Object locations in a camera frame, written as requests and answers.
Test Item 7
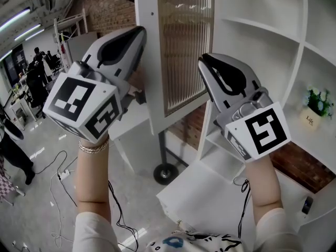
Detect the person's left hand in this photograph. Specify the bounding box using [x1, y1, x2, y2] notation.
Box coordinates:
[128, 69, 145, 96]

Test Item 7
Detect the person's printed white shirt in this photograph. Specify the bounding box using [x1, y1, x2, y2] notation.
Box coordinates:
[73, 208, 302, 252]

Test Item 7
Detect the small grey desk device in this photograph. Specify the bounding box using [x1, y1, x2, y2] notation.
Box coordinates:
[301, 195, 314, 215]

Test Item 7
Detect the person's left forearm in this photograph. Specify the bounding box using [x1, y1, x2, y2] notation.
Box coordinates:
[74, 138, 111, 215]

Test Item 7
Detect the white metal shelving frame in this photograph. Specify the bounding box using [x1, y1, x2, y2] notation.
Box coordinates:
[54, 9, 89, 70]

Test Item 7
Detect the white cable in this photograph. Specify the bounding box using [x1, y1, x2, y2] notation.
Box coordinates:
[49, 171, 77, 247]

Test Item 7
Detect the person's right forearm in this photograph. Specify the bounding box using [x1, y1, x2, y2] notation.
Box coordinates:
[245, 155, 284, 215]

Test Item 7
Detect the black coat rack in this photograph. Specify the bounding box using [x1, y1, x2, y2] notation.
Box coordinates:
[118, 0, 190, 185]

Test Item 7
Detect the black floor cable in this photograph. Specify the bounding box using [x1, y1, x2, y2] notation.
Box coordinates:
[34, 150, 68, 175]

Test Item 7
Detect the white desk with hutch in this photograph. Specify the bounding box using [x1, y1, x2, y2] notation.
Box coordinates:
[156, 0, 336, 236]

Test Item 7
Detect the pink checkered cloth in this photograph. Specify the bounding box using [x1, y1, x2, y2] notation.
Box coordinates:
[0, 161, 17, 202]

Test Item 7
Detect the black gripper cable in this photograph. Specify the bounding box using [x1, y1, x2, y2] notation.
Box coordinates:
[237, 178, 250, 238]
[107, 180, 140, 249]

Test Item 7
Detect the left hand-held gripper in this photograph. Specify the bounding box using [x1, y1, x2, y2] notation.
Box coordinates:
[42, 26, 147, 144]

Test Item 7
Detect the tube ceiling light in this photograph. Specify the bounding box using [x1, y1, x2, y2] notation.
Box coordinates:
[14, 24, 42, 41]
[0, 8, 31, 33]

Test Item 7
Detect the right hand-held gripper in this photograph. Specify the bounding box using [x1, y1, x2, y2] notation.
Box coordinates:
[197, 52, 292, 163]

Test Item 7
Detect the potted flower plant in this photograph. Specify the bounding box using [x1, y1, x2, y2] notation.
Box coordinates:
[300, 85, 332, 128]

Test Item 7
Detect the gold bracelet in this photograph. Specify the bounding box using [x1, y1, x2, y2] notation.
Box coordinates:
[78, 135, 110, 154]

